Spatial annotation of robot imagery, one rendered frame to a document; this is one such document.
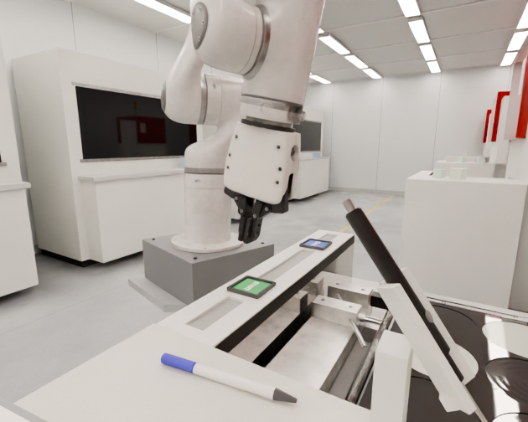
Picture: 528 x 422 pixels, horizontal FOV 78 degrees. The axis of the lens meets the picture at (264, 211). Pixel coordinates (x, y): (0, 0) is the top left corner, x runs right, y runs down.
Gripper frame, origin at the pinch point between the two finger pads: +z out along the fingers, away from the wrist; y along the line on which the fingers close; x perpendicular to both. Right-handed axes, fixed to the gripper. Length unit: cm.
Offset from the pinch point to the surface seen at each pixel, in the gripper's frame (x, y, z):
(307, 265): -13.6, -5.6, 8.7
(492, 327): -18.5, -35.5, 8.5
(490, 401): -0.2, -34.3, 8.8
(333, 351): -2.8, -16.3, 14.6
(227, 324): 10.2, -5.3, 8.8
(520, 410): -0.3, -37.0, 8.2
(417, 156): -796, 61, 25
